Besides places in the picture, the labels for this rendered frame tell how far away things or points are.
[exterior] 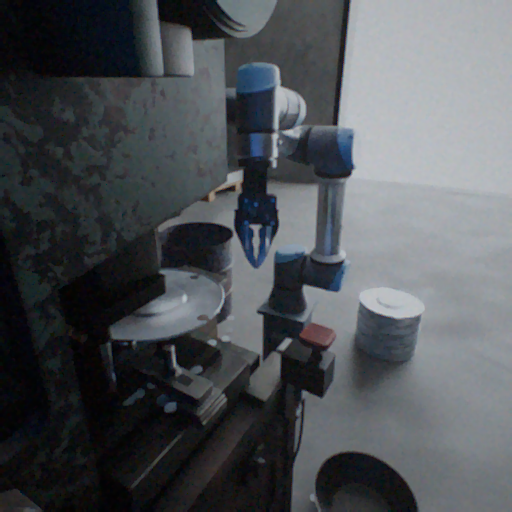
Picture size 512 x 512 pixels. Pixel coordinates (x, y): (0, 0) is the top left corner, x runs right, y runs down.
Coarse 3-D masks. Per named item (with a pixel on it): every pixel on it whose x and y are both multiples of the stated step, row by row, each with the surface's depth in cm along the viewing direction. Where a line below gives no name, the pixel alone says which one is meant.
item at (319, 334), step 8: (304, 328) 75; (312, 328) 74; (320, 328) 74; (328, 328) 74; (304, 336) 72; (312, 336) 72; (320, 336) 72; (328, 336) 72; (304, 344) 71; (312, 344) 70; (320, 344) 70; (328, 344) 70; (320, 352) 74
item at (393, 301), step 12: (372, 288) 196; (396, 288) 195; (360, 300) 184; (372, 300) 185; (384, 300) 184; (396, 300) 184; (408, 300) 185; (420, 300) 185; (384, 312) 175; (396, 312) 175; (408, 312) 175; (420, 312) 175
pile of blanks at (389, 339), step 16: (368, 320) 179; (384, 320) 173; (400, 320) 172; (416, 320) 176; (368, 336) 182; (384, 336) 176; (400, 336) 175; (416, 336) 180; (368, 352) 185; (384, 352) 180; (400, 352) 179
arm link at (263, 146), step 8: (240, 136) 66; (248, 136) 65; (256, 136) 65; (264, 136) 65; (272, 136) 66; (240, 144) 66; (248, 144) 65; (256, 144) 65; (264, 144) 65; (272, 144) 66; (280, 144) 68; (240, 152) 67; (248, 152) 66; (256, 152) 65; (264, 152) 66; (272, 152) 67; (256, 160) 66; (272, 160) 68
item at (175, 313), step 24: (168, 288) 84; (192, 288) 85; (216, 288) 85; (144, 312) 75; (168, 312) 75; (192, 312) 76; (216, 312) 75; (120, 336) 68; (144, 336) 68; (168, 336) 67
